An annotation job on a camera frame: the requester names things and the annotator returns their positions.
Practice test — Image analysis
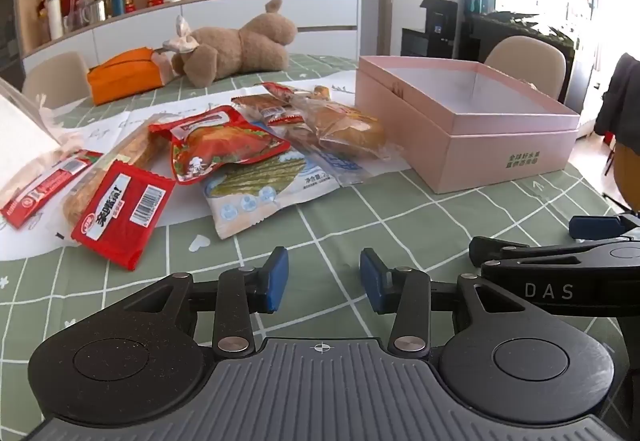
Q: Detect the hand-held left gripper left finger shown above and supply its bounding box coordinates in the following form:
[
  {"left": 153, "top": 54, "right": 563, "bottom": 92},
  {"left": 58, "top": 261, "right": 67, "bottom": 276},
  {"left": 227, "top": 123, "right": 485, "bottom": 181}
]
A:
[{"left": 117, "top": 246, "right": 290, "bottom": 356}]

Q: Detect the beige upholstered chair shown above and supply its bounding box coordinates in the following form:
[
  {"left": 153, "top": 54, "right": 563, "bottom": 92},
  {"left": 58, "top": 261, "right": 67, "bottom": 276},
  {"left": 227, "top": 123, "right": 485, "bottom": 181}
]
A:
[
  {"left": 483, "top": 36, "right": 568, "bottom": 100},
  {"left": 22, "top": 52, "right": 92, "bottom": 110}
]

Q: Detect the brown teddy bear plush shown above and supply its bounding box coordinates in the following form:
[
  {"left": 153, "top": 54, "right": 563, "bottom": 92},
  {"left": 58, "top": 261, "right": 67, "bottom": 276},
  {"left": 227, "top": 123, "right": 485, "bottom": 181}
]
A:
[{"left": 150, "top": 0, "right": 298, "bottom": 89}]

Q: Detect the black tripod stand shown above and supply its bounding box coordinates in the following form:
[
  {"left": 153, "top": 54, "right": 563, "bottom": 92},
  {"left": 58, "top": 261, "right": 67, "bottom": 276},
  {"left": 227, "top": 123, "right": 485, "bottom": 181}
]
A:
[{"left": 602, "top": 192, "right": 632, "bottom": 212}]

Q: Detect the white printed table runner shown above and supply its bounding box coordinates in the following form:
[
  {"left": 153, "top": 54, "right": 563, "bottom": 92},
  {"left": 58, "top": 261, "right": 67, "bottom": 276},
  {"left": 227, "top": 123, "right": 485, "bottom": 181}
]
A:
[{"left": 0, "top": 83, "right": 358, "bottom": 263}]

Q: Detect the pale plastic bag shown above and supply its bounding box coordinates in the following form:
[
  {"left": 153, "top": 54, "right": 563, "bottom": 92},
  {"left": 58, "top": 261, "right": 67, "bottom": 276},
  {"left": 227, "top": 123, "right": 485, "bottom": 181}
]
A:
[{"left": 0, "top": 76, "right": 83, "bottom": 202}]

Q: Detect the pink cardboard box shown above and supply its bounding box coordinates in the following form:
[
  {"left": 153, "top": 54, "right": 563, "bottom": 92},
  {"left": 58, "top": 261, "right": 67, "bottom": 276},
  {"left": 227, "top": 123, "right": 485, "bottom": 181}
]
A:
[{"left": 355, "top": 56, "right": 581, "bottom": 195}]

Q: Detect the orange chair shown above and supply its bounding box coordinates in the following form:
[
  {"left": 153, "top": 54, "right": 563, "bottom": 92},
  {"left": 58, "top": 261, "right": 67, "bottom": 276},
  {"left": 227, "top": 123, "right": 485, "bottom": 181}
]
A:
[{"left": 612, "top": 141, "right": 640, "bottom": 212}]

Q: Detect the long red sausage packet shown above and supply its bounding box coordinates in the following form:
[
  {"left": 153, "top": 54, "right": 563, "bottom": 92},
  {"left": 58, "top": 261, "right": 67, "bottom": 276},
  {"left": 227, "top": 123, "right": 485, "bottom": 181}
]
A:
[{"left": 0, "top": 149, "right": 103, "bottom": 230}]

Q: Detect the dark jacket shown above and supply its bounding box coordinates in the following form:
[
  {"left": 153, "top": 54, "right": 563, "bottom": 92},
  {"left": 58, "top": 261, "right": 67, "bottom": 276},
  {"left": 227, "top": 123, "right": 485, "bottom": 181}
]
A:
[{"left": 594, "top": 52, "right": 640, "bottom": 148}]

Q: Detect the red barcode snack packet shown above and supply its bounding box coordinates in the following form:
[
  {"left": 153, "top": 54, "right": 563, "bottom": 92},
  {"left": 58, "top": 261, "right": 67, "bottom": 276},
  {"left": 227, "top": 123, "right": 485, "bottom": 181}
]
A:
[{"left": 71, "top": 160, "right": 177, "bottom": 272}]

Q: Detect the small red snack packet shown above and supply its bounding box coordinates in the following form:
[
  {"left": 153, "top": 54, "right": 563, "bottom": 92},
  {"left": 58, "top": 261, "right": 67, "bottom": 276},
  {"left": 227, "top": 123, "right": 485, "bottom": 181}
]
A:
[
  {"left": 231, "top": 95, "right": 306, "bottom": 128},
  {"left": 260, "top": 82, "right": 302, "bottom": 109}
]

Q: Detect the blue white cracker packet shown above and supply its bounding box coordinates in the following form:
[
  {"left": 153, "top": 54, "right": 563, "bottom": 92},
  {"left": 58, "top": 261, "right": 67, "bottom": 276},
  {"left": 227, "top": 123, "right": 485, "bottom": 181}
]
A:
[{"left": 202, "top": 156, "right": 341, "bottom": 240}]

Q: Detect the steel pot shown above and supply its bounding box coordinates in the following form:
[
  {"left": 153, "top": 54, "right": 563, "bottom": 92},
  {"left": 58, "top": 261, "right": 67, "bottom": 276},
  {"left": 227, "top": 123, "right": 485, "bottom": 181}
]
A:
[{"left": 75, "top": 0, "right": 108, "bottom": 24}]

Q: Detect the clear bread bun packet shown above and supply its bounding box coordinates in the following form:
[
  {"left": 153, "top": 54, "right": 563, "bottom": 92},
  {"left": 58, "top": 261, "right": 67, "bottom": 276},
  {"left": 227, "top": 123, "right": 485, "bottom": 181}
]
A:
[{"left": 290, "top": 96, "right": 401, "bottom": 172}]

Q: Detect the orange tissue box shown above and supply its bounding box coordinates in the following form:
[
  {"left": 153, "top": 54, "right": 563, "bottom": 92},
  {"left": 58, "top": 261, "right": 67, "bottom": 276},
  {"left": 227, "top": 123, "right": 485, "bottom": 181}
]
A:
[{"left": 86, "top": 48, "right": 173, "bottom": 106}]

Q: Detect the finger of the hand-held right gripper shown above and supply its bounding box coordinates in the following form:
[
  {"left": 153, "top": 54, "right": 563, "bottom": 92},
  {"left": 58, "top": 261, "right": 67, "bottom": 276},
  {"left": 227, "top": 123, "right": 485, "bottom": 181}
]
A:
[
  {"left": 569, "top": 212, "right": 640, "bottom": 241},
  {"left": 468, "top": 236, "right": 614, "bottom": 267}
]

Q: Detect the green checked tablecloth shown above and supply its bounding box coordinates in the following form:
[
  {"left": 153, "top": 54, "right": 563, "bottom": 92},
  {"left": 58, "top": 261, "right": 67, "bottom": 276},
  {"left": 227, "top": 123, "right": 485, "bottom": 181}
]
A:
[{"left": 0, "top": 52, "right": 640, "bottom": 441}]

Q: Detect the red chicken leg packet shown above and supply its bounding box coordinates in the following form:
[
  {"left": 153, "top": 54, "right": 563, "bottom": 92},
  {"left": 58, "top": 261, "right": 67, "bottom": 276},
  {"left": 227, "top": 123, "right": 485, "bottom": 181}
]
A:
[{"left": 148, "top": 105, "right": 292, "bottom": 185}]

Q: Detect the clear tan bread packet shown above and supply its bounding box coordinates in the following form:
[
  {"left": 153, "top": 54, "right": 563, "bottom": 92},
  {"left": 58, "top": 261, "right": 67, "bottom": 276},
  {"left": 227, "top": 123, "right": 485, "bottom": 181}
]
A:
[{"left": 60, "top": 126, "right": 166, "bottom": 234}]

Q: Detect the fish tank with black stand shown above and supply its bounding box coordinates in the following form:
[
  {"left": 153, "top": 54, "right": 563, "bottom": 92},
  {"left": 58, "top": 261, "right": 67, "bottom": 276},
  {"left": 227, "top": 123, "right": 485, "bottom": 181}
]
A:
[{"left": 465, "top": 0, "right": 601, "bottom": 88}]

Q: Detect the white tumbler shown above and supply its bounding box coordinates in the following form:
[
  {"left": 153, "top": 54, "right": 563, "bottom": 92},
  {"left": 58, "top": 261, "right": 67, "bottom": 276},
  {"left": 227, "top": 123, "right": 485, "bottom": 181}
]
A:
[{"left": 45, "top": 0, "right": 65, "bottom": 42}]

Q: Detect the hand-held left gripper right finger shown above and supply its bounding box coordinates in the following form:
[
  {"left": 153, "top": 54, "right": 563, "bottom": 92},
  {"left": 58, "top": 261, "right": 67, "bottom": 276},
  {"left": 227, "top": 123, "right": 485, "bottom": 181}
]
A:
[{"left": 359, "top": 248, "right": 528, "bottom": 356}]

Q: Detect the black water dispenser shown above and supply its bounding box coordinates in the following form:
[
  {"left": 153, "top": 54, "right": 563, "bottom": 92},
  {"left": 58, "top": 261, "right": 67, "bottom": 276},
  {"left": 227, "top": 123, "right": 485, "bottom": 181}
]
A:
[{"left": 401, "top": 0, "right": 458, "bottom": 59}]

